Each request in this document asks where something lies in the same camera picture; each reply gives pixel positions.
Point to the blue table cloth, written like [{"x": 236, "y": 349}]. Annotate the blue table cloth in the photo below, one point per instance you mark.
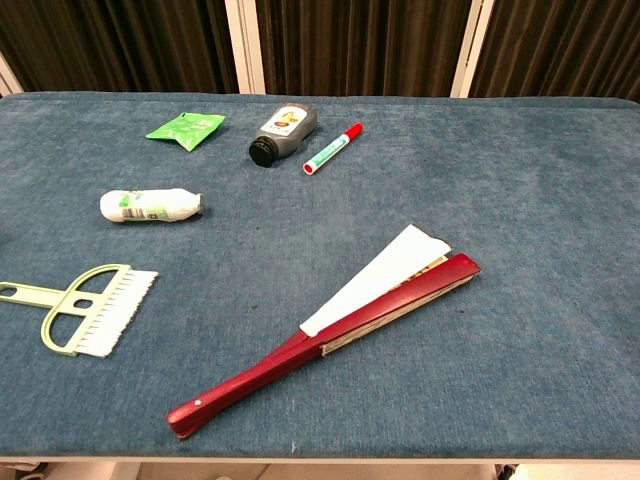
[{"x": 450, "y": 200}]

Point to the dark brown curtain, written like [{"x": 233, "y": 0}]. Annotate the dark brown curtain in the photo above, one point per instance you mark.
[{"x": 360, "y": 45}]

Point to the green brush white bristles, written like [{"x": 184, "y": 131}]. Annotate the green brush white bristles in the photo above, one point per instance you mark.
[{"x": 95, "y": 310}]

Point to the white vertical frame post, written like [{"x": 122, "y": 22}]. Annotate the white vertical frame post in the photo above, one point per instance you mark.
[
  {"x": 245, "y": 45},
  {"x": 7, "y": 77},
  {"x": 470, "y": 47}
]

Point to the grey bottle black cap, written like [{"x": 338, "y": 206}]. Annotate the grey bottle black cap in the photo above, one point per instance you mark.
[{"x": 285, "y": 127}]

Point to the red white marker pen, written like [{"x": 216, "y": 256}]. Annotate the red white marker pen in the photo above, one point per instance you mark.
[{"x": 332, "y": 148}]

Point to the white plastic bottle green label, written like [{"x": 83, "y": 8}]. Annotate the white plastic bottle green label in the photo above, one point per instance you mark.
[{"x": 150, "y": 204}]

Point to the green snack packet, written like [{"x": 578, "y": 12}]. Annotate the green snack packet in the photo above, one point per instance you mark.
[{"x": 187, "y": 128}]

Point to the red folding fan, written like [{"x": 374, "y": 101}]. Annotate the red folding fan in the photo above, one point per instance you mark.
[{"x": 350, "y": 320}]

